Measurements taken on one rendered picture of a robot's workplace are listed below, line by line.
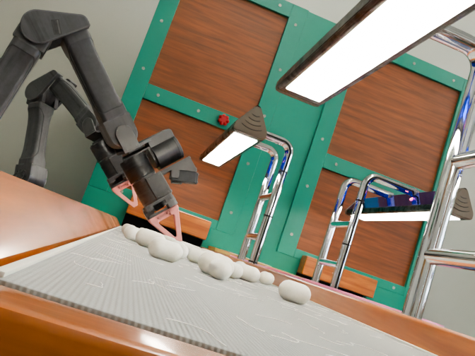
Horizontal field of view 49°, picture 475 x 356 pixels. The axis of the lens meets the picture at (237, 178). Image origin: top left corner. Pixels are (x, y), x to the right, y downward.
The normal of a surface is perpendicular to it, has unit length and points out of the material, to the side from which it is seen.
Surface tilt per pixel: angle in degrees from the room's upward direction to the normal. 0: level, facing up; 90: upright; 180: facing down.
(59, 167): 90
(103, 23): 90
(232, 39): 90
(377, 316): 90
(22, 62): 101
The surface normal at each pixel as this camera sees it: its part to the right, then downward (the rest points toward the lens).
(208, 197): 0.20, -0.08
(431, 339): -0.93, -0.34
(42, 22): 0.40, 0.00
